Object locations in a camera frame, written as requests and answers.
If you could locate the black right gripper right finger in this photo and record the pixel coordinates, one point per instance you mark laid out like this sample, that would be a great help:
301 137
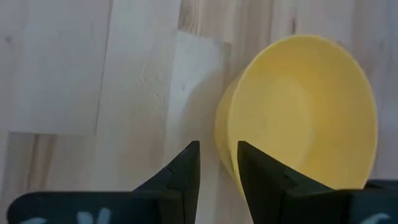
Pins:
273 196

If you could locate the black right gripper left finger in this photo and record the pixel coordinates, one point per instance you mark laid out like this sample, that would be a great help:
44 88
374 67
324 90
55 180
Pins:
174 193

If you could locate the yellow plastic mini bowl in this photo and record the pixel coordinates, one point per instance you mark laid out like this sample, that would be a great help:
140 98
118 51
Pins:
298 109

